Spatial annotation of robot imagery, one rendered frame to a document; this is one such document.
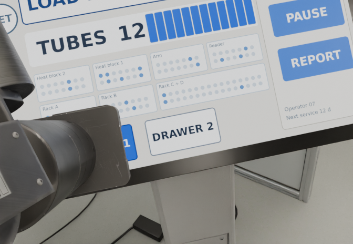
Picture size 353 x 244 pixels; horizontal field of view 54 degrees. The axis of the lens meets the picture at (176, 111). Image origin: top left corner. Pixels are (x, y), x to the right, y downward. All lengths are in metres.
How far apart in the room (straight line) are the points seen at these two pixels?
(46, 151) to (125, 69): 0.28
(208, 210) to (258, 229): 0.84
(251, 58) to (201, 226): 0.41
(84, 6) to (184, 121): 0.20
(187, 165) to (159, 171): 0.04
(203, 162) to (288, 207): 1.19
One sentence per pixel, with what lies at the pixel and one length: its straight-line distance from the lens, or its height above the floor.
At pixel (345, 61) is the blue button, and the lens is 0.52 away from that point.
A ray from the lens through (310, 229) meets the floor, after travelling 1.57.
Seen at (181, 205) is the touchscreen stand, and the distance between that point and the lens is 0.68.
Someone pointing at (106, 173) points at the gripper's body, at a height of 1.10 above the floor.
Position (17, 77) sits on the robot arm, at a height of 1.21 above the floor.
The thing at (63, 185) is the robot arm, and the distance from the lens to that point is 0.20.
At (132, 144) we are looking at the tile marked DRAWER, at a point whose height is 1.00.
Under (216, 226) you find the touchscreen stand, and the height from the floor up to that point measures 0.66.
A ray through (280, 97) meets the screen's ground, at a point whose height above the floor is 1.02.
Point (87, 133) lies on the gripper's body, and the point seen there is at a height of 1.13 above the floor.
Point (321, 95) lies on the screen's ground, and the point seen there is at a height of 1.01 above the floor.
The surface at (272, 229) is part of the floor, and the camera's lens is 1.55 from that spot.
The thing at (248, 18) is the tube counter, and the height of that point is 1.10.
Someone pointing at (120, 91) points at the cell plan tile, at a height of 1.06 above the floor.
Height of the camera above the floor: 1.30
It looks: 38 degrees down
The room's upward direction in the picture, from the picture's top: 8 degrees counter-clockwise
